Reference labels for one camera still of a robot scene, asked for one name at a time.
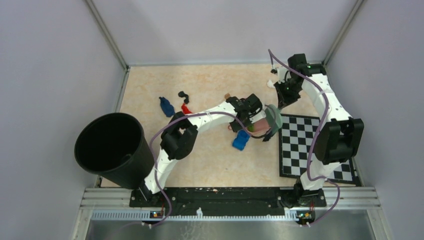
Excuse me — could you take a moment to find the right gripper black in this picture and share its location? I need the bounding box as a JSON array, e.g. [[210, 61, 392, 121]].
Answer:
[[273, 78, 302, 110]]

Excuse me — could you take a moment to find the pink plastic dustpan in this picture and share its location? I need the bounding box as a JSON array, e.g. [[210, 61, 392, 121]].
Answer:
[[227, 118, 271, 136]]

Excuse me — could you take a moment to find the green plastic hand brush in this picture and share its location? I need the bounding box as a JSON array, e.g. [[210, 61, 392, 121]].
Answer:
[[265, 104, 283, 134]]

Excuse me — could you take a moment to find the black paper scrap long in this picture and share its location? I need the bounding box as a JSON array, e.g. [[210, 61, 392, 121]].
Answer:
[[262, 131, 274, 142]]

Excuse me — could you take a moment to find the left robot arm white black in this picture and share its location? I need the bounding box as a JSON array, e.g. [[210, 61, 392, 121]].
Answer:
[[139, 93, 266, 207]]

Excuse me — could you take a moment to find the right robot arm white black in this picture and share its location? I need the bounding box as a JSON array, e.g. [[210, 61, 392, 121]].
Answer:
[[272, 53, 364, 206]]

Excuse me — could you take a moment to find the white paper scrap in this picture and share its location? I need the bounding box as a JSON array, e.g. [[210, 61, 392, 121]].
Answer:
[[266, 79, 275, 89]]

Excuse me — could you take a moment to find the blue toy car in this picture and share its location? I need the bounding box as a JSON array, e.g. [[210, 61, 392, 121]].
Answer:
[[232, 130, 251, 151]]

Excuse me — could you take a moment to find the black white checkerboard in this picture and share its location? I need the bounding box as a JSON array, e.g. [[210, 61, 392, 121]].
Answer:
[[278, 113, 362, 187]]

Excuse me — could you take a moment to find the red paper scrap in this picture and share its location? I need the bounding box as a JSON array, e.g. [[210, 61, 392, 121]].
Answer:
[[181, 103, 193, 115]]

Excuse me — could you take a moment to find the small black paper scrap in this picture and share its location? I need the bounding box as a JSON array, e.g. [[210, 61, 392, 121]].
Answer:
[[178, 91, 190, 105]]

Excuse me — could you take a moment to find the large dark blue paper scrap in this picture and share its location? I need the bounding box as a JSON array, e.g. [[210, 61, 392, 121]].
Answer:
[[159, 96, 175, 118]]

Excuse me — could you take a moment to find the black round trash bin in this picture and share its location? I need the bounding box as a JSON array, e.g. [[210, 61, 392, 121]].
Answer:
[[74, 112, 154, 190]]

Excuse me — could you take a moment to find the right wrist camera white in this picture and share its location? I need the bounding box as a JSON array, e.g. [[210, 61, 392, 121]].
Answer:
[[270, 65, 291, 84]]

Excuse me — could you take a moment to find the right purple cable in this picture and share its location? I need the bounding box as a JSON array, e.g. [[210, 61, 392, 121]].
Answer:
[[267, 49, 341, 228]]

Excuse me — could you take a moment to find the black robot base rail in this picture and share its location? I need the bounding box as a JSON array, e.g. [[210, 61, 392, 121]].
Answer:
[[129, 187, 327, 217]]

